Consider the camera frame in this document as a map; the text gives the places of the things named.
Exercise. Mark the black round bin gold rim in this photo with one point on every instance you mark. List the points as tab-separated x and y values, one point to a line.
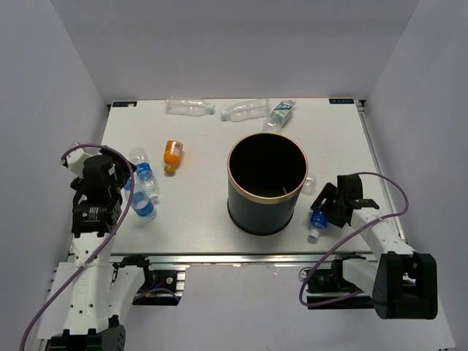
266	172

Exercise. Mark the bottle white green blue label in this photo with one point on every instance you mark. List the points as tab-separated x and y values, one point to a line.
279	116

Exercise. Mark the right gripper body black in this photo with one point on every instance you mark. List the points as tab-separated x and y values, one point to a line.
332	213

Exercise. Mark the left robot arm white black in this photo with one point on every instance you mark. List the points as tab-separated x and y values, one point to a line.
98	210

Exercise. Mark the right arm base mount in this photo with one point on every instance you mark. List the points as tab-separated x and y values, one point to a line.
328	283

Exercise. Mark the orange juice bottle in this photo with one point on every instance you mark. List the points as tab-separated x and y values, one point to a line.
172	156

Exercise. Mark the right XDOF logo sticker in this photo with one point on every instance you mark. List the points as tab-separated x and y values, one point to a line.
341	101

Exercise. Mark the blue label water bottle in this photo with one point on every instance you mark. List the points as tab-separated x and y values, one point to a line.
144	173
142	205

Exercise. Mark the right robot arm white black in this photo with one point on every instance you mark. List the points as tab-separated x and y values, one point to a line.
401	285

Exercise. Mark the clear bottle white blue cap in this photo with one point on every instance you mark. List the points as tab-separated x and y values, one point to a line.
188	107

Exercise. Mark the left XDOF logo sticker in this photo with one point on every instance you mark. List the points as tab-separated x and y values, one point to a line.
124	104

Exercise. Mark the small clear bottle behind bin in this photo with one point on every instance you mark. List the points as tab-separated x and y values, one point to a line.
309	185

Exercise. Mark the xdof logo sticker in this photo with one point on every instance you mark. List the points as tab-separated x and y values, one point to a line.
341	101
124	104

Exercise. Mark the clear crushed bottle white cap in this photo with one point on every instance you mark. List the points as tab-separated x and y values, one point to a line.
248	110

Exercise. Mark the clear bottle blue label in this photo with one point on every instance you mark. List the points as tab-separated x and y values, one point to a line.
318	223

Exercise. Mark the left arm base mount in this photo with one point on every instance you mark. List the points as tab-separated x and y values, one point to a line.
160	285

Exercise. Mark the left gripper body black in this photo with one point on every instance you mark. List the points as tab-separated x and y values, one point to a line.
122	172

